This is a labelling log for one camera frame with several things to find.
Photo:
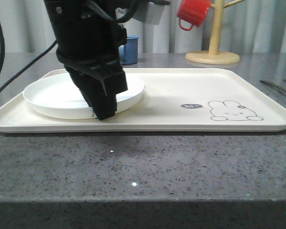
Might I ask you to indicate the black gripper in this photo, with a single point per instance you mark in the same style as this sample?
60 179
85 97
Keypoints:
88 35

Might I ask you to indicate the white round plate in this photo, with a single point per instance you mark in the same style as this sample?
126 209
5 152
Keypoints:
57 96

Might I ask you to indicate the blue enamel mug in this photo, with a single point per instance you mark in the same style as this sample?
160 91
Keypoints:
129 51

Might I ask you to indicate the beige rabbit serving tray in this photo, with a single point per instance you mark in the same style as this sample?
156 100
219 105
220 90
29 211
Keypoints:
174 99

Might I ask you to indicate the wooden mug tree stand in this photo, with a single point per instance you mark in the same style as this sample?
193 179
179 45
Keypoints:
213 55

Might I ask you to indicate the red enamel mug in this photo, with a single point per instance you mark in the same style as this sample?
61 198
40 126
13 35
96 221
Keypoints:
193 12

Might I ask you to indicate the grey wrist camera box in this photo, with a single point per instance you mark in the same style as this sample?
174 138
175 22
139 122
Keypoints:
149 13

